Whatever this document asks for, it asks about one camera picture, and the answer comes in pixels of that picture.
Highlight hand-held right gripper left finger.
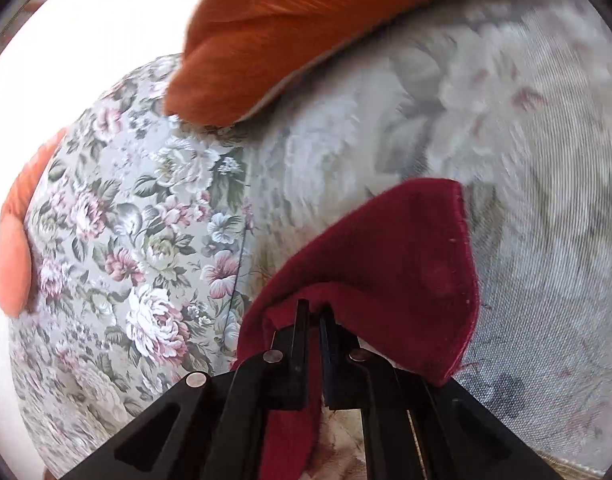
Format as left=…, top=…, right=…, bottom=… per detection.
left=61, top=299, right=312, bottom=480

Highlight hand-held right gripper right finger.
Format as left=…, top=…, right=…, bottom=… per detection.
left=319, top=307, right=553, bottom=480

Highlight dark red fleece garment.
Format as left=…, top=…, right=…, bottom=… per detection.
left=234, top=178, right=482, bottom=480

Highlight beige rose print blanket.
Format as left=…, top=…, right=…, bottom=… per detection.
left=306, top=400, right=607, bottom=480

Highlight orange cushion with pale piping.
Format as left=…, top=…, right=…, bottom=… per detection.
left=163, top=0, right=547, bottom=128

